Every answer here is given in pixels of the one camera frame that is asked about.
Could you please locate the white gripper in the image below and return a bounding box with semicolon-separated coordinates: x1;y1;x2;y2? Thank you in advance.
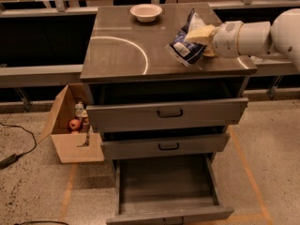
185;21;243;58

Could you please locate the blue chip bag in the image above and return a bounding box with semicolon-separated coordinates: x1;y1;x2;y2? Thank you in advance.
166;8;206;67

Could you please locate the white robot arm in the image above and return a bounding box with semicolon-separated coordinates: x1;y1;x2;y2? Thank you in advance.
184;8;300;70

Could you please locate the grey drawer cabinet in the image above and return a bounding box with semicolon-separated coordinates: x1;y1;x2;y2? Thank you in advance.
80;2;258;173

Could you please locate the grey middle drawer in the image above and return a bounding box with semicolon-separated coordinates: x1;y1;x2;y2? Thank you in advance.
101;133;230;160

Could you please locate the grey drawer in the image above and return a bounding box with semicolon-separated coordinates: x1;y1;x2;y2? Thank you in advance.
106;154;233;225
101;133;230;160
87;98;248;133

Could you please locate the grey top drawer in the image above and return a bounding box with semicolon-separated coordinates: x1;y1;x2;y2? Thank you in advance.
87;98;248;133

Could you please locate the grey bottom drawer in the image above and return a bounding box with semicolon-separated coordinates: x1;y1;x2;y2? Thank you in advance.
106;154;233;225

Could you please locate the white bowl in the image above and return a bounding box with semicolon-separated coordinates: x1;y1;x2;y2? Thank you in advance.
130;4;162;23

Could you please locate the red apple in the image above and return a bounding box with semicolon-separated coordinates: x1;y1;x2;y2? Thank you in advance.
68;119;82;131

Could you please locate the cardboard box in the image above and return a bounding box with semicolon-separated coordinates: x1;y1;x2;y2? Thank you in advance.
37;83;104;163

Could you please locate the grey metal rail shelf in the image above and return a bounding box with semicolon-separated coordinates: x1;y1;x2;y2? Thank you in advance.
0;65;83;88

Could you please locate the black power cable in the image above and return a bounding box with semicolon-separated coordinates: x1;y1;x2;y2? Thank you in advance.
0;122;38;170

